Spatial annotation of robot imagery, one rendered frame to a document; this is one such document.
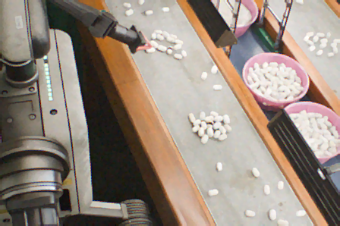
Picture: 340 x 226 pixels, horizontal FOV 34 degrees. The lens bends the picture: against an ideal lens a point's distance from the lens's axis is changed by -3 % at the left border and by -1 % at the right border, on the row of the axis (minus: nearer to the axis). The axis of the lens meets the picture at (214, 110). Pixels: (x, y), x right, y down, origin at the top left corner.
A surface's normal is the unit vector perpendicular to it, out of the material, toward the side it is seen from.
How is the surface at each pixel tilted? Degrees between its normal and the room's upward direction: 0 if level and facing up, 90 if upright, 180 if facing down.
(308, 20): 0
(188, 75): 0
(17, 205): 20
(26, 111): 0
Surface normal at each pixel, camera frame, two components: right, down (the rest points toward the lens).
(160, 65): 0.13, -0.65
